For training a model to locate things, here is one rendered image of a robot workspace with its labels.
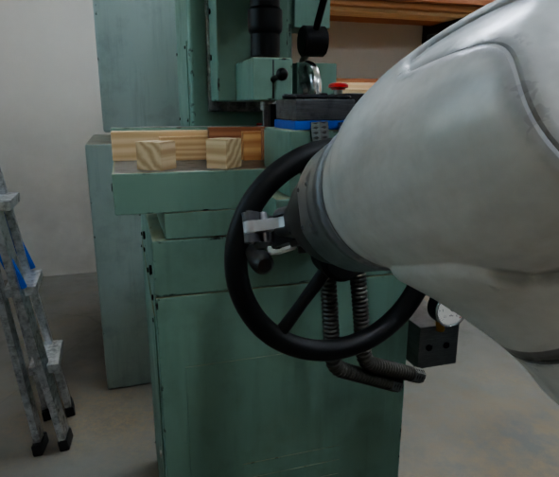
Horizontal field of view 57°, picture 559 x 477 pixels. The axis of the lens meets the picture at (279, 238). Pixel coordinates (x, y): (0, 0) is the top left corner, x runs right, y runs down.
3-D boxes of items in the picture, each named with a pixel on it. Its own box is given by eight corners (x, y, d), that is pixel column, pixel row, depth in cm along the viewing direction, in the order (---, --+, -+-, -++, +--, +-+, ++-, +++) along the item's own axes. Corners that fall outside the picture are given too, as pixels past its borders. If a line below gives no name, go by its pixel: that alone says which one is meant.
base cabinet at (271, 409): (175, 661, 94) (150, 300, 76) (154, 459, 148) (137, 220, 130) (393, 595, 107) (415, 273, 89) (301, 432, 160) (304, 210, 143)
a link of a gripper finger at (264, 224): (325, 232, 38) (255, 238, 36) (303, 239, 43) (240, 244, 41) (322, 200, 38) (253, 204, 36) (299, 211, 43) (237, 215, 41)
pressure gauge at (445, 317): (433, 340, 86) (437, 294, 84) (421, 330, 89) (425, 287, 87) (465, 335, 88) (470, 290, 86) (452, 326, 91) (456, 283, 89)
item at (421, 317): (417, 370, 90) (421, 328, 88) (384, 341, 101) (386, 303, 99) (459, 363, 92) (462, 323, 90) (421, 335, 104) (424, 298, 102)
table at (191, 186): (111, 231, 63) (107, 183, 62) (113, 192, 92) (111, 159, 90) (515, 204, 80) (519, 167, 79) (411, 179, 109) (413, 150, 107)
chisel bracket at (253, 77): (253, 110, 86) (253, 56, 84) (235, 109, 99) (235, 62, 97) (295, 110, 88) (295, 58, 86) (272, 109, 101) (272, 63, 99)
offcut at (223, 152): (241, 167, 79) (241, 137, 78) (226, 169, 75) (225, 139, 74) (222, 165, 81) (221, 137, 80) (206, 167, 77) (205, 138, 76)
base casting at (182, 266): (151, 298, 77) (148, 239, 74) (139, 220, 130) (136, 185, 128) (414, 272, 89) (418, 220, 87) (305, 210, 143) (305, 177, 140)
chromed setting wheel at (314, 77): (309, 123, 101) (310, 57, 98) (290, 121, 113) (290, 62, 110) (323, 123, 102) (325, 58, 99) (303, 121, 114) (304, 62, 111)
